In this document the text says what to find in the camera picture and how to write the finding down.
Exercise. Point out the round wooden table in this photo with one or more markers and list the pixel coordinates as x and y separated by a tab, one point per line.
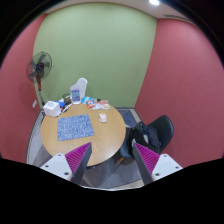
104	129

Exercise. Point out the white wall outlet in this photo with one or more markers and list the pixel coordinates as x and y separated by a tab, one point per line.
34	103

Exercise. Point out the ceiling light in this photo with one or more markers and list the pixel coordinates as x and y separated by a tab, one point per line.
154	2

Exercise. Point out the black standing fan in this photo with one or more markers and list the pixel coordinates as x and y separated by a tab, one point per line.
38	68

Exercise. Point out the white tissue box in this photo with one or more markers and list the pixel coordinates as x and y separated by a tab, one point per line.
52	108

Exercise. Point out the light blue packet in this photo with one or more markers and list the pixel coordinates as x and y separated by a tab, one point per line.
85	100

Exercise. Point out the clear plastic jug with label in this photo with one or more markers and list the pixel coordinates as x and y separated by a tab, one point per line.
77	91

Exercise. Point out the black backpack on chair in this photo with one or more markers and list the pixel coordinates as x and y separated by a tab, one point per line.
147	136

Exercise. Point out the orange snack packet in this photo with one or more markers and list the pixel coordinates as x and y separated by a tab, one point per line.
98	105

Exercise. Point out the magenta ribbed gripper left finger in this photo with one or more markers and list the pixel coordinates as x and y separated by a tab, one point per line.
70	166

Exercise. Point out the black office chair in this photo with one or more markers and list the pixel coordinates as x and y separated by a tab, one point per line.
165	130

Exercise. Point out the dark small box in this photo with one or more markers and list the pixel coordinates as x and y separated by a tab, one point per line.
67	99

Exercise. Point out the blue patterned mouse pad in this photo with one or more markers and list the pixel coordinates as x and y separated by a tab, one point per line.
74	127

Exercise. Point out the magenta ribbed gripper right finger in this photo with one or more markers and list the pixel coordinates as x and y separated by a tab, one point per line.
153	166

